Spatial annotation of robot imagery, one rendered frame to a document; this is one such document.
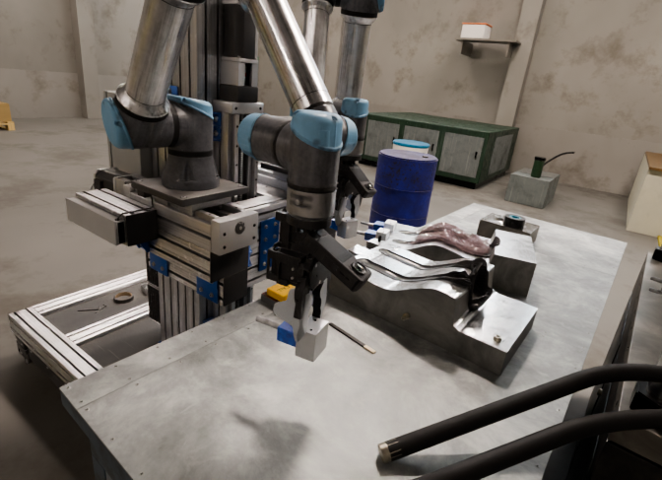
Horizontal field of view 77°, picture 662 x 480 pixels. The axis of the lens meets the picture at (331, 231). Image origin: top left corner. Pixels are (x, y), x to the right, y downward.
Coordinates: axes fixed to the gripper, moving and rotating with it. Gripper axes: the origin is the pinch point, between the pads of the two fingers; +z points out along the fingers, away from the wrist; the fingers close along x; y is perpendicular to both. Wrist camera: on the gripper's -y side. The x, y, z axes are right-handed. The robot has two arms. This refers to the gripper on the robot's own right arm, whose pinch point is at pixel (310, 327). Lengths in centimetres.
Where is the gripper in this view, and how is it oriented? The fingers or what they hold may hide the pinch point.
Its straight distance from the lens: 72.7
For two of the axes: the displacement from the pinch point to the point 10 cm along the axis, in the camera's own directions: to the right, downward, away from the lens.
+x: -4.3, 2.8, -8.6
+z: -1.0, 9.3, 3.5
